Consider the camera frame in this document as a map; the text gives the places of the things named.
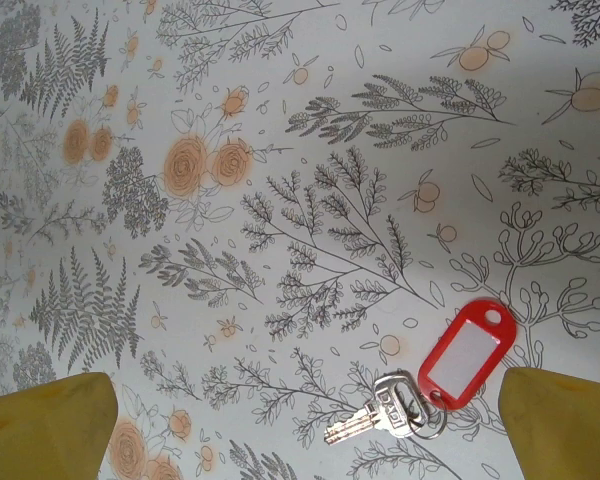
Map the silver key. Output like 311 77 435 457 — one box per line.
323 372 421 446

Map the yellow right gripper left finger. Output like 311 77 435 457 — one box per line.
0 372 120 480

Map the floral patterned table cover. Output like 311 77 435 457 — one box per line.
0 0 600 480

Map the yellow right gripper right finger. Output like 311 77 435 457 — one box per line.
499 367 600 480

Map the red plastic key tag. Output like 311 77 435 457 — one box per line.
417 298 517 412

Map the small silver split ring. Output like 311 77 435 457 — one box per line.
402 389 449 441

